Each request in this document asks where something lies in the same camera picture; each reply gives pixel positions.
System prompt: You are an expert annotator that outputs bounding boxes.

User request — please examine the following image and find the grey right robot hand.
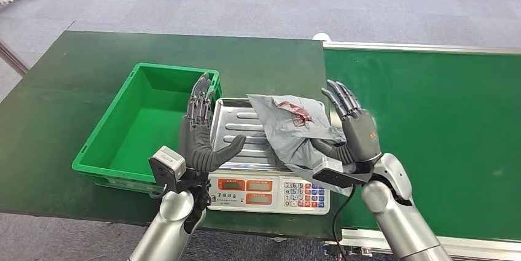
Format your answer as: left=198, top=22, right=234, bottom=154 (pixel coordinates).
left=311, top=79, right=383, bottom=166

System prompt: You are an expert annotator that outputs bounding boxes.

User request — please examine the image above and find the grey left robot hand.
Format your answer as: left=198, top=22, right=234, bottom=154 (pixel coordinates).
left=179, top=72, right=247, bottom=174

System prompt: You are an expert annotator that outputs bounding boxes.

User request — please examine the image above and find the grey package with red print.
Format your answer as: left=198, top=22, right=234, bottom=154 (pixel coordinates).
left=247, top=93, right=359, bottom=198

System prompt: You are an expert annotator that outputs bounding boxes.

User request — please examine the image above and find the green conveyor belt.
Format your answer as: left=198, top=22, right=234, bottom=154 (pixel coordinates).
left=313, top=33, right=521, bottom=261

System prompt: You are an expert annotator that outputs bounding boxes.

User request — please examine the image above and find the white electronic scale steel tray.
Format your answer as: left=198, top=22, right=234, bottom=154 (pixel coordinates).
left=205, top=97, right=331, bottom=216

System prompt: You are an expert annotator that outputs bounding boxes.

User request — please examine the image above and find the green plastic crate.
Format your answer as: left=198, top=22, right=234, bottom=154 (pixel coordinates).
left=72, top=62, right=224, bottom=195

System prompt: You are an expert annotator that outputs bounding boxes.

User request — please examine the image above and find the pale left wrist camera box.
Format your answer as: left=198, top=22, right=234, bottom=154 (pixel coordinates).
left=148, top=146, right=187, bottom=194

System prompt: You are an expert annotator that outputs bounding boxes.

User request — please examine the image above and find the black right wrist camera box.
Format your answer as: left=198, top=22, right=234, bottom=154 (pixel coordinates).
left=312, top=157, right=373, bottom=189

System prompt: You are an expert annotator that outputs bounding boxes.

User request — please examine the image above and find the black left camera cable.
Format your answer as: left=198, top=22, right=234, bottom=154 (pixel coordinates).
left=149, top=184, right=168, bottom=200

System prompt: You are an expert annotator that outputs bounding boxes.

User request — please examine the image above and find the black camera cable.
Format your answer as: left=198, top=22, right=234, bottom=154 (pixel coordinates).
left=331, top=184, right=358, bottom=254
left=149, top=184, right=168, bottom=200

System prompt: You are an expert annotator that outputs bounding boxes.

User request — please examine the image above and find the black right camera cable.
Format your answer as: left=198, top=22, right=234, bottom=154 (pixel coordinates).
left=331, top=184, right=358, bottom=254

